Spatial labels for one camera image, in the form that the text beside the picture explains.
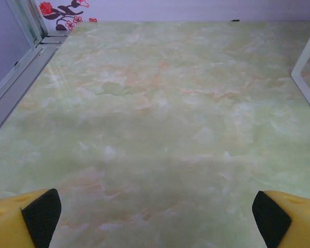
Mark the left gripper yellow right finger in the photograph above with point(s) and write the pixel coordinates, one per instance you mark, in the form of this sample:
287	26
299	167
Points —
294	222

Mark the aluminium side rail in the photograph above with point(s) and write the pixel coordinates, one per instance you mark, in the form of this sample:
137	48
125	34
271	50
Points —
20	75

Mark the aluminium corner post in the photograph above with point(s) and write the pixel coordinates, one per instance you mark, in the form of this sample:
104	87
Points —
28	20

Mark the wooden shelf white frame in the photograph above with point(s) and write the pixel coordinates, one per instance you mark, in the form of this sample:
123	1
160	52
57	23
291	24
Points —
302	55

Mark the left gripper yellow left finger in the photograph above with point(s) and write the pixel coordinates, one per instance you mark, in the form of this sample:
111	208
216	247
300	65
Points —
10	222

